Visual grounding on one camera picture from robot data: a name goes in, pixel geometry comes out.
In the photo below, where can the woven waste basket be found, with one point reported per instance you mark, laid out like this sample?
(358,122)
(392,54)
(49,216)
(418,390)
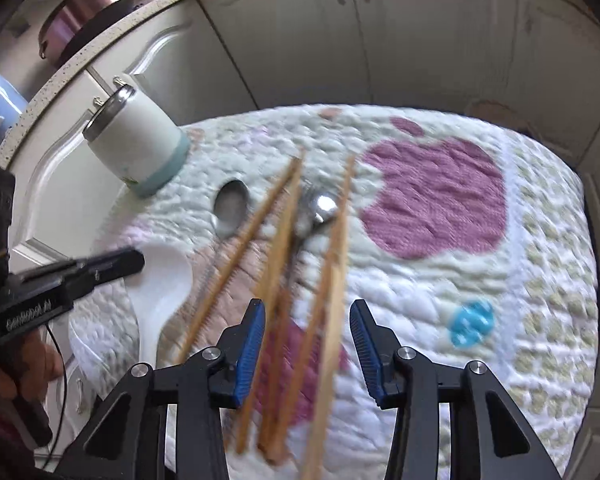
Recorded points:
(501,115)

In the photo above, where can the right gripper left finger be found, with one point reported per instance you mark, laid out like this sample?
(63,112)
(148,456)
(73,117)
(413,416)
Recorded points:
(126,438)

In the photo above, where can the purple rice cooker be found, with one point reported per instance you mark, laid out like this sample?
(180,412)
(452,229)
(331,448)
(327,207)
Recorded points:
(75,23)

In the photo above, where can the quilted patchwork table cover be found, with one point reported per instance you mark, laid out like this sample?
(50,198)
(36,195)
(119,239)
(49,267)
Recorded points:
(468,240)

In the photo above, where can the patterned end bamboo chopstick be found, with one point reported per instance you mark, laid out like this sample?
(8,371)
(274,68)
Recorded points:
(267,290)

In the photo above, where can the white ceramic soup spoon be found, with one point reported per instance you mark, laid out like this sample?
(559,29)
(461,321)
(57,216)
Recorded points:
(156,293)

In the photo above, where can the bamboo chopstick pair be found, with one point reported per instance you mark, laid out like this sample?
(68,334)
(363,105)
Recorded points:
(274,446)

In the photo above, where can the small steel spoon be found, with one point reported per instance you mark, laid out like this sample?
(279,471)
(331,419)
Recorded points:
(325,208)

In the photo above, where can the person's left hand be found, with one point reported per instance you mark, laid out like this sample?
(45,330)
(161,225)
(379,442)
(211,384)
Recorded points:
(36,364)

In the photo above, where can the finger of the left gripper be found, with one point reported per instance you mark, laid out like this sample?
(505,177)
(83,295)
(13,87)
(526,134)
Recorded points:
(94,270)

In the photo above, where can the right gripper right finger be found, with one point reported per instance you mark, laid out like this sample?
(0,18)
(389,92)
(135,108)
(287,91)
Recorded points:
(490,437)

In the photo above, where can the large steel spoon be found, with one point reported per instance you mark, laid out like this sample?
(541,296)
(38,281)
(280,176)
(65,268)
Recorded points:
(229,211)

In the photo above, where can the white thermos food jar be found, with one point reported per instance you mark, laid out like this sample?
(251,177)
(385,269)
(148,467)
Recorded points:
(137,141)

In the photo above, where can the steel fork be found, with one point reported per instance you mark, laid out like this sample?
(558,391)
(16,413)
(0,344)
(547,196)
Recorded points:
(302,228)

